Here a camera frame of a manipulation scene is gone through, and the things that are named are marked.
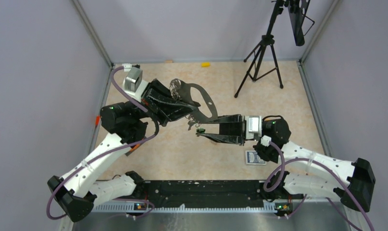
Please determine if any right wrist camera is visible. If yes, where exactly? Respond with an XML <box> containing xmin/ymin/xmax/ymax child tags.
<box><xmin>244</xmin><ymin>115</ymin><xmax>263</xmax><ymax>141</ymax></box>

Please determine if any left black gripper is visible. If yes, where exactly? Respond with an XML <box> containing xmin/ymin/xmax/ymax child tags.
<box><xmin>126</xmin><ymin>77</ymin><xmax>200</xmax><ymax>126</ymax></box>

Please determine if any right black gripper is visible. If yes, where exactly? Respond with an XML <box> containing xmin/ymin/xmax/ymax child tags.
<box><xmin>197</xmin><ymin>115</ymin><xmax>258</xmax><ymax>146</ymax></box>

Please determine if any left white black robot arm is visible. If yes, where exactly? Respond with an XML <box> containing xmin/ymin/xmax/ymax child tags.
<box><xmin>48</xmin><ymin>79</ymin><xmax>218</xmax><ymax>222</ymax></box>

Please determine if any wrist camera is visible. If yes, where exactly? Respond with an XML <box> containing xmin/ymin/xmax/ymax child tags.
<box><xmin>244</xmin><ymin>115</ymin><xmax>263</xmax><ymax>141</ymax></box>
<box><xmin>122</xmin><ymin>64</ymin><xmax>148</xmax><ymax>102</ymax></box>

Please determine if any white slotted cable duct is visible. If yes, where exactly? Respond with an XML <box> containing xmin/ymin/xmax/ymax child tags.
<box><xmin>92</xmin><ymin>201</ymin><xmax>277</xmax><ymax>214</ymax></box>

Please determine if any green key tag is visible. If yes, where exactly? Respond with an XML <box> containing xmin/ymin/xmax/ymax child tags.
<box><xmin>196</xmin><ymin>128</ymin><xmax>206</xmax><ymax>133</ymax></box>

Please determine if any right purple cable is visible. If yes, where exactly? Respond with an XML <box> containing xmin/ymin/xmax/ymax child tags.
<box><xmin>263</xmin><ymin>140</ymin><xmax>376</xmax><ymax>231</ymax></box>

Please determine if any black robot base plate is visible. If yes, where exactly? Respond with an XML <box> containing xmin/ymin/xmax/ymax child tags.
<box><xmin>114</xmin><ymin>170</ymin><xmax>304</xmax><ymax>209</ymax></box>

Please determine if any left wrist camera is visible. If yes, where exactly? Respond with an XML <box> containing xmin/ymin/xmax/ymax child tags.
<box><xmin>122</xmin><ymin>64</ymin><xmax>148</xmax><ymax>102</ymax></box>

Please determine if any black tripod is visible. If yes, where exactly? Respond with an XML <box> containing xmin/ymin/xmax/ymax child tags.
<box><xmin>234</xmin><ymin>0</ymin><xmax>316</xmax><ymax>99</ymax></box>

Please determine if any metal key holder plate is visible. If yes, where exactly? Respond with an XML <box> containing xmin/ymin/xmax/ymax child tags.
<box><xmin>169</xmin><ymin>78</ymin><xmax>218</xmax><ymax>124</ymax></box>

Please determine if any blue playing card deck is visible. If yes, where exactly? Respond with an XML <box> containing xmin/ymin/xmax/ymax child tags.
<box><xmin>245</xmin><ymin>151</ymin><xmax>266</xmax><ymax>166</ymax></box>

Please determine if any orange plate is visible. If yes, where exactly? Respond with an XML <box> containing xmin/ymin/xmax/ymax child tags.
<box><xmin>130</xmin><ymin>143</ymin><xmax>141</xmax><ymax>152</ymax></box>

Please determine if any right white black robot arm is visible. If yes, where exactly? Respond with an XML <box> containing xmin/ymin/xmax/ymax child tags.
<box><xmin>196</xmin><ymin>115</ymin><xmax>375</xmax><ymax>212</ymax></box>

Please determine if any yellow block at back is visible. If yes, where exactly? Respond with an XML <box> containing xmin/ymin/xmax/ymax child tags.
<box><xmin>201</xmin><ymin>62</ymin><xmax>211</xmax><ymax>67</ymax></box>

